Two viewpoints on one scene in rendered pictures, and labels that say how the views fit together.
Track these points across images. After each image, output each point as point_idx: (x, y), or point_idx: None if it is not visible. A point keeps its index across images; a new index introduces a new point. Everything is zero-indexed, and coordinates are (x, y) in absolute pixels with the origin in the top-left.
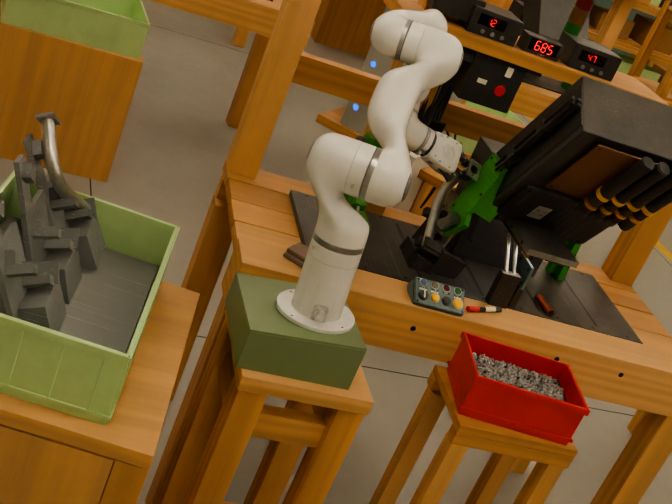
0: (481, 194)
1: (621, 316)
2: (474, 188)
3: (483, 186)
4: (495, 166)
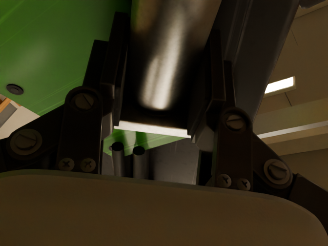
0: (14, 93)
1: None
2: (60, 48)
3: (60, 96)
4: (146, 133)
